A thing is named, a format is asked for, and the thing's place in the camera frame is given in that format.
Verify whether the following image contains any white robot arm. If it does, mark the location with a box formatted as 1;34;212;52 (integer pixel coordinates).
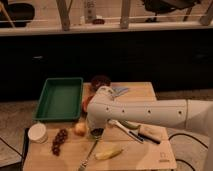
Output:
87;86;213;171

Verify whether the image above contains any yellow onion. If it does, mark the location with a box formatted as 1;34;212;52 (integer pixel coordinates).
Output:
74;122;87;136

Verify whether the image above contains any green pea pod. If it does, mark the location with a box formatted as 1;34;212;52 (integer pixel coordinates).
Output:
119;121;140;130

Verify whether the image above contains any metal fork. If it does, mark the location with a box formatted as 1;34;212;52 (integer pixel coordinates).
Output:
78;139;99;171

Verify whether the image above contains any orange red cup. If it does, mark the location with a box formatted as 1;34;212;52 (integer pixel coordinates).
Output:
82;95;94;113

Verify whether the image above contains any bunch of red grapes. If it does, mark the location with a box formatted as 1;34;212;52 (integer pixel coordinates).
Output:
51;129;68;156

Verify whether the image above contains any blue grey cloth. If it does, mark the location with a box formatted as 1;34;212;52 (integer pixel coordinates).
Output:
112;86;129;97

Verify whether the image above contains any green plastic tray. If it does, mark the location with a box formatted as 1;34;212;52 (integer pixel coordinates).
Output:
34;77;83;122

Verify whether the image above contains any dark red bowl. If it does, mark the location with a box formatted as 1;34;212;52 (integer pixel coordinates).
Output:
91;75;111;90

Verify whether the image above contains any white paper cup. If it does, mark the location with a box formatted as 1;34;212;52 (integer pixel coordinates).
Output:
28;123;48;143

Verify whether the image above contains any black office chair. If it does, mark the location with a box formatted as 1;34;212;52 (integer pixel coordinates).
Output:
141;0;201;23

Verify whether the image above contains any black chair left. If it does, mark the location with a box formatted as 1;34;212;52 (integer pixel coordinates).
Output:
0;0;35;28

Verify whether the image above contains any black cable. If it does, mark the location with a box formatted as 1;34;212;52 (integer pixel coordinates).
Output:
168;132;213;171

